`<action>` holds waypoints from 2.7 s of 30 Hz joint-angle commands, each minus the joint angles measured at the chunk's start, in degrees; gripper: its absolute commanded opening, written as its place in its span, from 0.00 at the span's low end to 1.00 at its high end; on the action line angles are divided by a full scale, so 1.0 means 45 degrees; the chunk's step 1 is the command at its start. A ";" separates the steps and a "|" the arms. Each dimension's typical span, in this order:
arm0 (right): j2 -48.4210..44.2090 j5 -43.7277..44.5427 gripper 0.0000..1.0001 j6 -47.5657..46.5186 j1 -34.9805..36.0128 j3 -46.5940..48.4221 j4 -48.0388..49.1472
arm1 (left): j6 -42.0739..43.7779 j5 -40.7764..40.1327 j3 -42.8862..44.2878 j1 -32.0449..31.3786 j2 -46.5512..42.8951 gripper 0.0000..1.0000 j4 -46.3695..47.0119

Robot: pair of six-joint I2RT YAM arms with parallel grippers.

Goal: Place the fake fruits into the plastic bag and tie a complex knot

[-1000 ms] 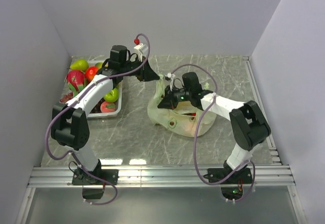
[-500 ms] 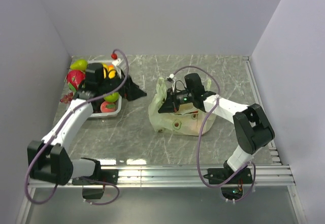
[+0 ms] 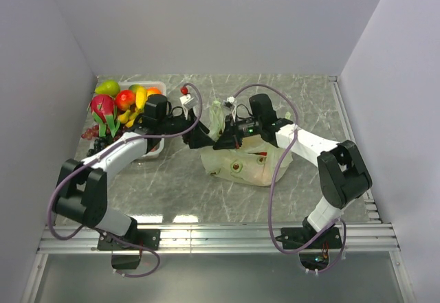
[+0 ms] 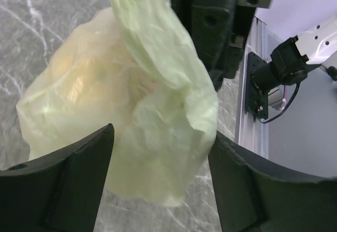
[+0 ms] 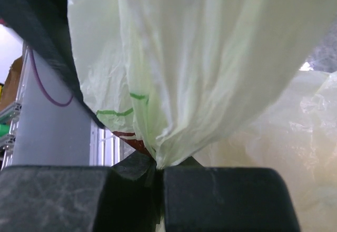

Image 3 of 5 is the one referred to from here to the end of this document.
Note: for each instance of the red fake grape bunch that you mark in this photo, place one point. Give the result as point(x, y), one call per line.
point(91, 133)

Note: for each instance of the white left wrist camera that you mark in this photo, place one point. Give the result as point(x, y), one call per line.
point(187, 103)

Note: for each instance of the dark purple grape bunch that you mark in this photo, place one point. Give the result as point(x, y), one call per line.
point(99, 144)

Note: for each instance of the tiny yellow banana bunch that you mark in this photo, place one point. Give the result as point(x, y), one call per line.
point(127, 119)

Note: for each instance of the green yellow fake mango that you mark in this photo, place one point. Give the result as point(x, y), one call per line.
point(134, 88)

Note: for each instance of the small yellow banana bunch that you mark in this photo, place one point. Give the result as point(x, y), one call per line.
point(141, 96)

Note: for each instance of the aluminium mounting rail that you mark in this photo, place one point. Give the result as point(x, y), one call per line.
point(229, 238)

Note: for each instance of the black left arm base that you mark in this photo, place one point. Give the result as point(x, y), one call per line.
point(127, 251)

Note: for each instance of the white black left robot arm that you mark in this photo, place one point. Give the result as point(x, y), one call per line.
point(81, 191)

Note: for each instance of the white plastic fruit bin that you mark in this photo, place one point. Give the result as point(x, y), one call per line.
point(124, 86)

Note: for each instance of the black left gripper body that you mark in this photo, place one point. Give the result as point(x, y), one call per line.
point(176, 125)

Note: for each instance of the green yellow fake pear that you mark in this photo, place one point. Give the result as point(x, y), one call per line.
point(109, 88)

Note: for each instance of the orange fake tangerine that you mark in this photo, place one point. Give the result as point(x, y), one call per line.
point(153, 91)

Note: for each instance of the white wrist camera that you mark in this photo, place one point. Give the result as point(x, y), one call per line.
point(231, 104)
point(187, 103)

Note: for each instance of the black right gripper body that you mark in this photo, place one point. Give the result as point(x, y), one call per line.
point(246, 128)

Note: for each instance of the pink fake dragon fruit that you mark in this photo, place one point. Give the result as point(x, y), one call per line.
point(105, 113)

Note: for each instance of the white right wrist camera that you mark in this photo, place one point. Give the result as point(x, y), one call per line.
point(231, 104)

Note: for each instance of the red fake apple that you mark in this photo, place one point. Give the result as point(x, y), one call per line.
point(125, 99)

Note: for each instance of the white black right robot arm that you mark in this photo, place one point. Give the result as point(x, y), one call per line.
point(342, 172)

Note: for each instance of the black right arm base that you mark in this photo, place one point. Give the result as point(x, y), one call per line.
point(321, 254)

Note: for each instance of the pale green avocado plastic bag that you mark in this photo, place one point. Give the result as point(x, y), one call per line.
point(253, 164)

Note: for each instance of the dark red grape bunch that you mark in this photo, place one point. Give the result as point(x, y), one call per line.
point(119, 133)

